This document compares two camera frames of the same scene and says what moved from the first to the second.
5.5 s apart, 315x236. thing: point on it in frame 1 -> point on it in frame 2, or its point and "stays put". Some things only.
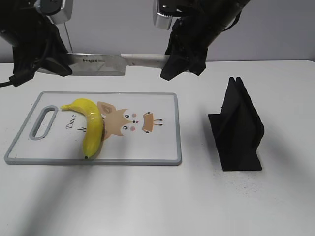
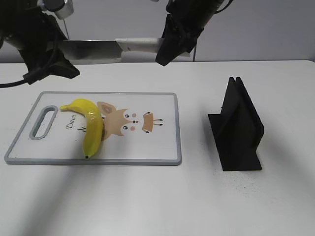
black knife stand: x=238 y=129 stays put
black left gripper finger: x=53 y=66 stays put
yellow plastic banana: x=93 y=125 stays put
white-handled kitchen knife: x=111 y=64 -> x=84 y=49
